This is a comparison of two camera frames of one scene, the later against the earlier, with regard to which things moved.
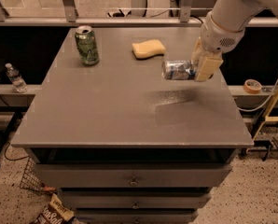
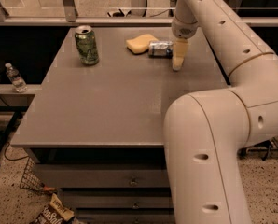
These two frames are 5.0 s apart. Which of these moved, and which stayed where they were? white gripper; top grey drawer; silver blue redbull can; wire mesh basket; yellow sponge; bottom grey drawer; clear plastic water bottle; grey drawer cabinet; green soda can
Moved: yellow sponge; silver blue redbull can; white gripper
Stayed: wire mesh basket; green soda can; grey drawer cabinet; clear plastic water bottle; bottom grey drawer; top grey drawer
